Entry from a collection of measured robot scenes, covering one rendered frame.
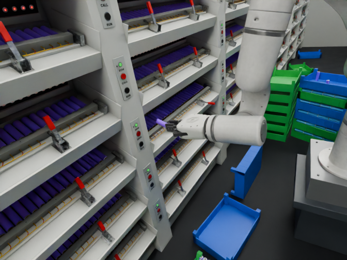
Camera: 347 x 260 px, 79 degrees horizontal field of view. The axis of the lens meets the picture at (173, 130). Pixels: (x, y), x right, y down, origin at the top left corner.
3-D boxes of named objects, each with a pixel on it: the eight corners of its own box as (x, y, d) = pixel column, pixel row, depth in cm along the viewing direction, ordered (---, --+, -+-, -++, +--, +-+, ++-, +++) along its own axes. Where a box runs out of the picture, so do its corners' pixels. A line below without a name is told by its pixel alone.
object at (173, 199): (218, 153, 144) (225, 139, 135) (167, 223, 104) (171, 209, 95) (193, 138, 151) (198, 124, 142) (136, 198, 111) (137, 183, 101)
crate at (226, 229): (225, 201, 122) (225, 192, 118) (260, 220, 109) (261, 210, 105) (193, 242, 104) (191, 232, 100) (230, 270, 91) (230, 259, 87)
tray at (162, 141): (217, 99, 124) (222, 85, 118) (152, 160, 84) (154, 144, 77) (188, 85, 131) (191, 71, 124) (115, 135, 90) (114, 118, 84)
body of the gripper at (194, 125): (218, 110, 69) (189, 110, 75) (203, 125, 62) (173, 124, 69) (221, 130, 72) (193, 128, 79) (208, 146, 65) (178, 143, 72)
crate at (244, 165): (261, 168, 141) (248, 164, 145) (263, 143, 130) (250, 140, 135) (243, 199, 121) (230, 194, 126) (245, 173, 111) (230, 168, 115)
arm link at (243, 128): (224, 110, 68) (211, 120, 61) (268, 110, 59) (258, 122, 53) (227, 134, 70) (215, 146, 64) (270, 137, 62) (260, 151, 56)
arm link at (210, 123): (223, 109, 67) (214, 110, 69) (210, 123, 61) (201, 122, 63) (227, 132, 70) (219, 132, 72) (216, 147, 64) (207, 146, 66)
